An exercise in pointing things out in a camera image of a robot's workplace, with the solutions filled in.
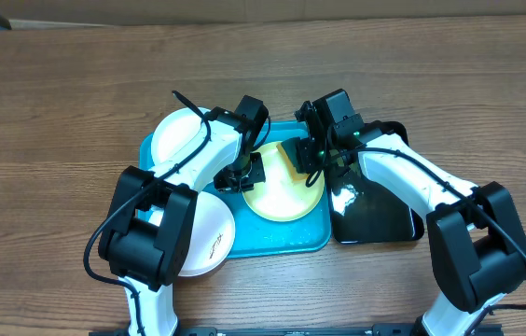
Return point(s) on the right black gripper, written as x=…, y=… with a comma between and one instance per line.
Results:
x=308, y=158

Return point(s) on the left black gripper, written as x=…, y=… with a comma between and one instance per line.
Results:
x=224, y=185

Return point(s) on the yellow green scrub sponge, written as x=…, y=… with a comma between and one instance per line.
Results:
x=289, y=152

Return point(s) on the yellow green rimmed plate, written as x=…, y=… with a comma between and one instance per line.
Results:
x=278, y=198

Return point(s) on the white plate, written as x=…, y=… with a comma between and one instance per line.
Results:
x=176, y=136
x=212, y=236

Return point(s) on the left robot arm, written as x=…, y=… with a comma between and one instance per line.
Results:
x=137, y=194

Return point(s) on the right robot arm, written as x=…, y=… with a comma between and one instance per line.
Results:
x=477, y=242

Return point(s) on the teal plastic tray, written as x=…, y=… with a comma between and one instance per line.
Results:
x=256, y=236

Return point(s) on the black water tray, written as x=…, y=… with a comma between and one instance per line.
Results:
x=363, y=211

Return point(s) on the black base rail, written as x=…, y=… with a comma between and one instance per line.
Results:
x=400, y=329

